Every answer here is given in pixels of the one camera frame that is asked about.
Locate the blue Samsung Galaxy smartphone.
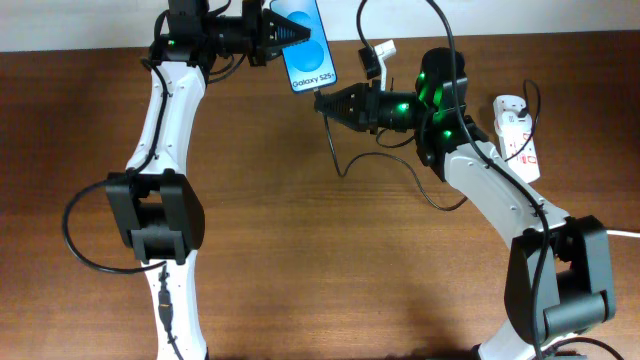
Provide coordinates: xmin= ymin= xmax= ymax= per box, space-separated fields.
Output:
xmin=270 ymin=0 xmax=338 ymax=93

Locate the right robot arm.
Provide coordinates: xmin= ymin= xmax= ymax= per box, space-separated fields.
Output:
xmin=314 ymin=48 xmax=617 ymax=359

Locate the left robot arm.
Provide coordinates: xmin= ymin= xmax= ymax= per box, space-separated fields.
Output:
xmin=106 ymin=1 xmax=311 ymax=359

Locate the white power strip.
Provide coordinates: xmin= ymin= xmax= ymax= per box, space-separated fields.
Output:
xmin=493 ymin=95 xmax=540 ymax=183

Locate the right black camera cable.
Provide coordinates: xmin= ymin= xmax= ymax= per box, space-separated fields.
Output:
xmin=355 ymin=0 xmax=626 ymax=360

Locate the black camera cable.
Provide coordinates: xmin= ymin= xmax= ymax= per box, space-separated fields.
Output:
xmin=355 ymin=0 xmax=626 ymax=360
xmin=61 ymin=0 xmax=249 ymax=360

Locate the left black camera cable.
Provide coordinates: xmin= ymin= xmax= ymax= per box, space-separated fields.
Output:
xmin=61 ymin=0 xmax=249 ymax=360

